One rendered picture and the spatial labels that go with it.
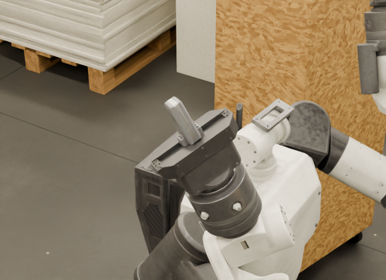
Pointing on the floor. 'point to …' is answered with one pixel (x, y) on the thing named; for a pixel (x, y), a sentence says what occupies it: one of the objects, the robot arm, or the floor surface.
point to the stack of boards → (89, 30)
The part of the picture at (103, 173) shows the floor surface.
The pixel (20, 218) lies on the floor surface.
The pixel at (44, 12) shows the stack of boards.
